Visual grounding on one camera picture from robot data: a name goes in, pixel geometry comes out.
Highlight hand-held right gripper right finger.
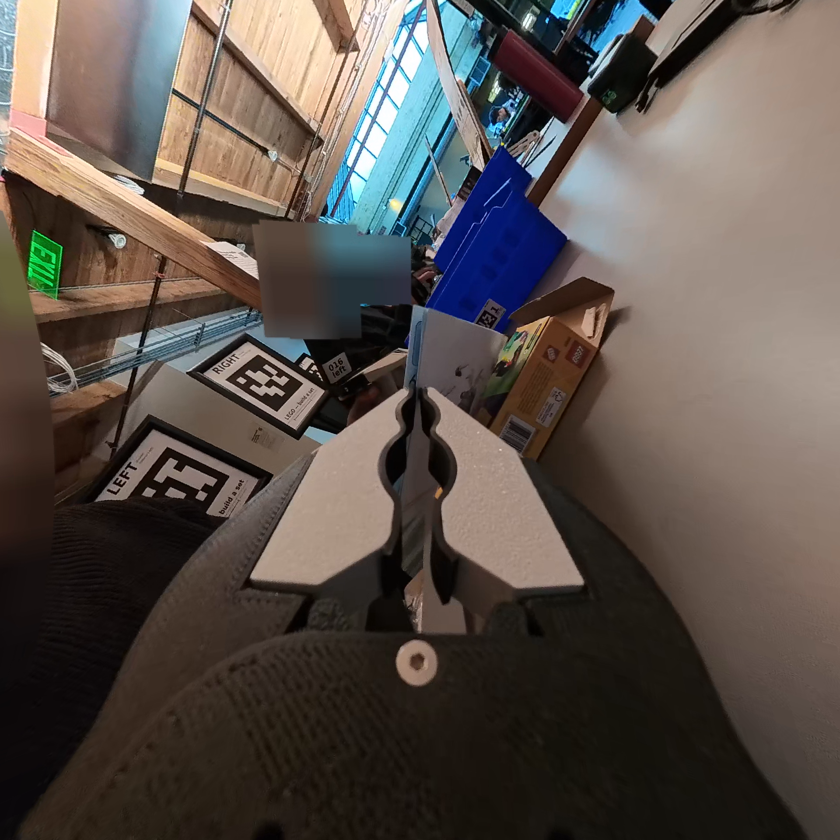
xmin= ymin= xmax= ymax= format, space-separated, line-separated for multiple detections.
xmin=423 ymin=387 xmax=587 ymax=632

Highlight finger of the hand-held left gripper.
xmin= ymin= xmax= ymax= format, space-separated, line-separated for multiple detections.
xmin=353 ymin=350 xmax=410 ymax=389

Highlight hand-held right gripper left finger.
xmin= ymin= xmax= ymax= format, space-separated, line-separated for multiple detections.
xmin=247 ymin=387 xmax=421 ymax=624

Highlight lego instruction booklet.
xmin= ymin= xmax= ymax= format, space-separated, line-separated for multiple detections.
xmin=402 ymin=305 xmax=510 ymax=632

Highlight yellow lego box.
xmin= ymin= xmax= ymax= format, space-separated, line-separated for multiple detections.
xmin=489 ymin=277 xmax=616 ymax=462

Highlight person's left hand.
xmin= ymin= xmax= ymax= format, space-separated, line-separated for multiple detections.
xmin=344 ymin=387 xmax=397 ymax=435

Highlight black framed marker sign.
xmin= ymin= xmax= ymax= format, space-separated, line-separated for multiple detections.
xmin=84 ymin=415 xmax=274 ymax=521
xmin=186 ymin=333 xmax=328 ymax=441

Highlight white paper note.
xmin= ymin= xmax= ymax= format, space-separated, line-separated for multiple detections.
xmin=202 ymin=239 xmax=261 ymax=280

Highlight blue plastic bin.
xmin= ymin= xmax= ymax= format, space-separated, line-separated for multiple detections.
xmin=425 ymin=193 xmax=569 ymax=330
xmin=433 ymin=146 xmax=534 ymax=263

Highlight metal conduit pipes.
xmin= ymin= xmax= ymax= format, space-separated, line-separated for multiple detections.
xmin=49 ymin=307 xmax=265 ymax=389

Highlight black metal rod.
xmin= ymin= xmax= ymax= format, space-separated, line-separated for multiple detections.
xmin=109 ymin=256 xmax=165 ymax=455

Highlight wooden ceiling beam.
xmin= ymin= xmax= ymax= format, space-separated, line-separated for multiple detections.
xmin=3 ymin=127 xmax=263 ymax=311

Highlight wooden sign board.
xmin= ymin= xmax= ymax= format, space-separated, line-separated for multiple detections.
xmin=425 ymin=0 xmax=494 ymax=160

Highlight green exit sign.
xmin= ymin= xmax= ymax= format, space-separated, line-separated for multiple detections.
xmin=26 ymin=230 xmax=65 ymax=300

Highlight maroon cylinder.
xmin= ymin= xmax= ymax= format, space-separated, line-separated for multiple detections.
xmin=492 ymin=29 xmax=586 ymax=123

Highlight black box green label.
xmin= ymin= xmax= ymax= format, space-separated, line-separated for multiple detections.
xmin=587 ymin=31 xmax=658 ymax=116

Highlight black device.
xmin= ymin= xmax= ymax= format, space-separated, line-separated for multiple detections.
xmin=635 ymin=0 xmax=777 ymax=114

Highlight white cable coil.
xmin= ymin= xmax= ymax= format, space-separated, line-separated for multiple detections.
xmin=41 ymin=341 xmax=81 ymax=395

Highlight metal air duct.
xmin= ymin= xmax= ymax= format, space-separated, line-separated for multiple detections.
xmin=47 ymin=0 xmax=195 ymax=183

